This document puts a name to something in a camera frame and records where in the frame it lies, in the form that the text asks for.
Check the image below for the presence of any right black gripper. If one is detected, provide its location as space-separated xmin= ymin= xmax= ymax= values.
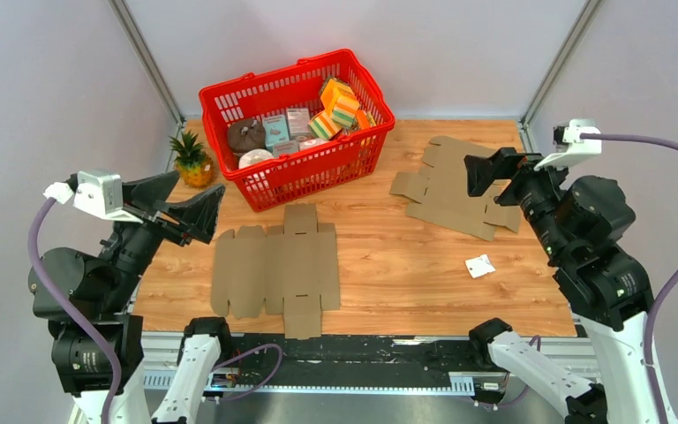
xmin=461 ymin=144 xmax=576 ymax=258

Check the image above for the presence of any white round tin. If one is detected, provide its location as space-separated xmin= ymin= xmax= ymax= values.
xmin=238 ymin=148 xmax=274 ymax=170

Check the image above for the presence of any red plastic shopping basket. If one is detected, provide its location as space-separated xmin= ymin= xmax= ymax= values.
xmin=199 ymin=49 xmax=396 ymax=212

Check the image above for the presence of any small white plastic packet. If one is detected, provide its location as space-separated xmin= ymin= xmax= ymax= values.
xmin=464 ymin=254 xmax=496 ymax=278

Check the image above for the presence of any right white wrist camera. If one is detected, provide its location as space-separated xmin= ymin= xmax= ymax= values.
xmin=535 ymin=118 xmax=602 ymax=170

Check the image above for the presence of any small pineapple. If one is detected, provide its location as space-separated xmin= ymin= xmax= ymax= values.
xmin=169 ymin=131 xmax=215 ymax=189

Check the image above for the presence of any teal small box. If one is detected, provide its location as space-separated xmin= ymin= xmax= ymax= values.
xmin=261 ymin=114 xmax=290 ymax=151

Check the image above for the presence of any striped sponge lower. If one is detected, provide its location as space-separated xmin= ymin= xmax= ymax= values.
xmin=308 ymin=110 xmax=342 ymax=140

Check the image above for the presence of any brown round item in basket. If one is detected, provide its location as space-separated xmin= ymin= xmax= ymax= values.
xmin=227 ymin=117 xmax=266 ymax=156

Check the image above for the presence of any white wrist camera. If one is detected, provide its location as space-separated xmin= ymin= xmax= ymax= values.
xmin=535 ymin=118 xmax=602 ymax=170
xmin=43 ymin=169 xmax=129 ymax=222

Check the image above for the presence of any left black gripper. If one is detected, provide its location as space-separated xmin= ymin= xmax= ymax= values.
xmin=100 ymin=167 xmax=224 ymax=307

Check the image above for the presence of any orange sponge right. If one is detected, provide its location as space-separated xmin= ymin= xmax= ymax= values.
xmin=353 ymin=110 xmax=376 ymax=131

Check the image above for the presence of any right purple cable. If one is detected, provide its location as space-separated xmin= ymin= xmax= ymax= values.
xmin=578 ymin=132 xmax=678 ymax=424

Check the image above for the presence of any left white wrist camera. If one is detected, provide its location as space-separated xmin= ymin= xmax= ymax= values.
xmin=43 ymin=169 xmax=129 ymax=222

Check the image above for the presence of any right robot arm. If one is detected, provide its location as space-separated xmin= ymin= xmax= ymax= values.
xmin=464 ymin=148 xmax=677 ymax=423

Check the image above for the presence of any brown cardboard box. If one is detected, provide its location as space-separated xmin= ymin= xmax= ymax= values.
xmin=210 ymin=203 xmax=341 ymax=340

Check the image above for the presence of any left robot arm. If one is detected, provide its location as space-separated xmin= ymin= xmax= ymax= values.
xmin=27 ymin=170 xmax=235 ymax=423

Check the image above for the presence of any grey small box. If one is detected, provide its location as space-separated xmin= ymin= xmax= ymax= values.
xmin=285 ymin=108 xmax=313 ymax=141

